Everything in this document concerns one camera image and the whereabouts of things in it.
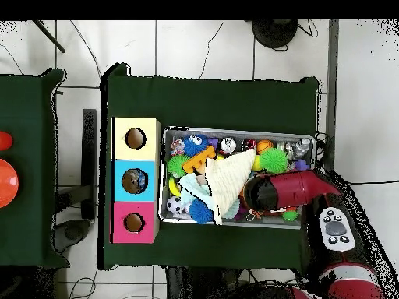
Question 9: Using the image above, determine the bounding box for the small orange basketball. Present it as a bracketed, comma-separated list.
[256, 139, 274, 155]

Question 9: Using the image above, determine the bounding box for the pale blue waffle cloth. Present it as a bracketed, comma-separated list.
[179, 173, 242, 220]

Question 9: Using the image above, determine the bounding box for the small red object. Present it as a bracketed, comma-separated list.
[0, 130, 13, 151]

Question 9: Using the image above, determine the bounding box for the shallow clear mesh bin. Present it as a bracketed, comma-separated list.
[161, 127, 316, 230]

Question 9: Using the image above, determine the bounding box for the small soccer ball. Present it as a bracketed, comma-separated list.
[167, 196, 185, 214]

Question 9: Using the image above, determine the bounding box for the black drink can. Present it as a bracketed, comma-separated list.
[221, 136, 238, 155]

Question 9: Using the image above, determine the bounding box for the cream yellow knitted cloth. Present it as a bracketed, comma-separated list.
[205, 148, 257, 227]

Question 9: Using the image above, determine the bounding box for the light green spiky ball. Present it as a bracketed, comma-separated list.
[260, 146, 291, 175]

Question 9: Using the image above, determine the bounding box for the crushed clear plastic bottle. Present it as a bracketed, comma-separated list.
[293, 137, 312, 157]

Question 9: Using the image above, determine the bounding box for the grey round floor base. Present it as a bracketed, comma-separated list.
[52, 217, 92, 252]

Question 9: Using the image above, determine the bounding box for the orange disc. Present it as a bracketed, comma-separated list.
[0, 158, 19, 209]

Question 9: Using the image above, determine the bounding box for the blue spiky ball with eyes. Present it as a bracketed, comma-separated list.
[183, 134, 210, 157]

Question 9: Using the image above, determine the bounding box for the plain blue spiky ball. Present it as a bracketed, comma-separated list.
[189, 199, 215, 224]

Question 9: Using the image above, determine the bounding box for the dark green side table cloth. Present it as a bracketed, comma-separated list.
[0, 68, 69, 270]

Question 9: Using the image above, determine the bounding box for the black upright panel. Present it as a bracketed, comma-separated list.
[81, 108, 99, 220]

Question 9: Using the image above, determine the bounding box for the long orange toy brick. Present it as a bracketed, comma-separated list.
[182, 146, 216, 174]

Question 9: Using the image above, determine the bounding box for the black round stand base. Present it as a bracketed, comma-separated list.
[252, 19, 299, 50]

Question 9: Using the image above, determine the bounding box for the wooden box with three holes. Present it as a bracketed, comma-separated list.
[111, 117, 162, 244]

